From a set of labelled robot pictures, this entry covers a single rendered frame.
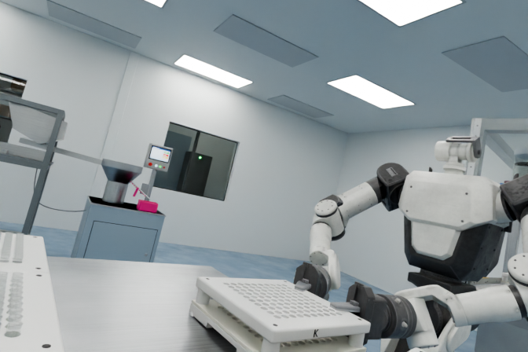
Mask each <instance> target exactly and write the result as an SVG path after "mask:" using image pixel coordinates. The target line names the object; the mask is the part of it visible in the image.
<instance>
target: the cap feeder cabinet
mask: <svg viewBox="0 0 528 352"><path fill-rule="evenodd" d="M84 210H86V211H84V212H83V214H82V219H81V222H80V225H79V230H78V233H77V236H76V239H75V244H74V247H73V250H72V253H71V258H77V259H103V260H116V261H129V262H154V258H155V255H156V250H157V247H158V243H159V240H160V234H161V231H162V228H163V222H164V219H165V217H166V215H165V214H163V213H161V212H160V211H158V210H157V212H156V213H150V212H145V211H139V210H138V209H137V204H135V203H127V202H124V203H123V204H115V203H108V202H104V201H102V198H100V197H95V196H87V200H86V205H85V208H84Z"/></svg>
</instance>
